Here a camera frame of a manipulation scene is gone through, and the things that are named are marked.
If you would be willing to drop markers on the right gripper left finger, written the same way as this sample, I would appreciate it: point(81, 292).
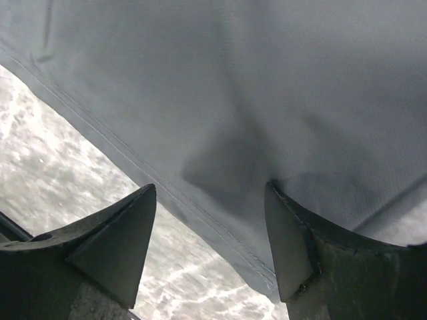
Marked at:
point(89, 269)

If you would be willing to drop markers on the grey t-shirt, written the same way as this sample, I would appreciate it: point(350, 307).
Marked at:
point(210, 100)

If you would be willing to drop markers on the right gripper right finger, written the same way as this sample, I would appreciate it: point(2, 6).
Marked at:
point(324, 271)

